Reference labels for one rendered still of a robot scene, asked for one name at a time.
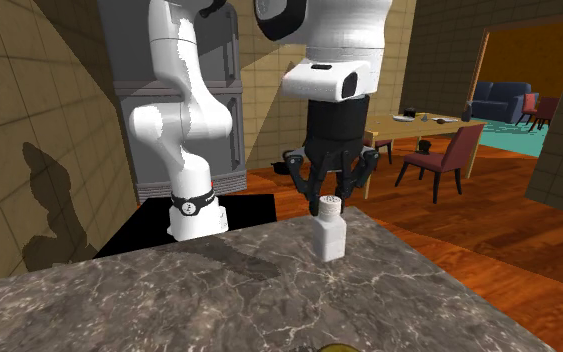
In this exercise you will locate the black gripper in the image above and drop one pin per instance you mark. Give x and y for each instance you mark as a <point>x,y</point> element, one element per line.
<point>337,122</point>

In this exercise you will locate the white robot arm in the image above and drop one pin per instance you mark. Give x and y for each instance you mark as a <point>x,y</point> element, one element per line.
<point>193,122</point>

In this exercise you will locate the white salt shaker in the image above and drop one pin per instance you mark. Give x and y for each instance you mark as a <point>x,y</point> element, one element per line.
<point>328,234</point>

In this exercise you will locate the dark red dining chair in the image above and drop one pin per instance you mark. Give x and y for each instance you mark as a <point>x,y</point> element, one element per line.
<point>383,144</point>
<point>449,156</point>

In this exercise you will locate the black robot stand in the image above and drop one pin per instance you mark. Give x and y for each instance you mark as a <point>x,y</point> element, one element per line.
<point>247,209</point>

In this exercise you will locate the wooden dining table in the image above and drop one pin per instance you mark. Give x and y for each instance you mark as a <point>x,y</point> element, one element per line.
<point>408,128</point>

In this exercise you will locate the olive round object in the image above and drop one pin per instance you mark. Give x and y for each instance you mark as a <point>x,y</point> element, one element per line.
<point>339,348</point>

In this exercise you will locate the teal rug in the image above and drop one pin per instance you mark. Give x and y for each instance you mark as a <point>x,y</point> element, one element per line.
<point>510,136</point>

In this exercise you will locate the dark blue sofa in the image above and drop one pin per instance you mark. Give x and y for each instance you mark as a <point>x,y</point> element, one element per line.
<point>498,100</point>

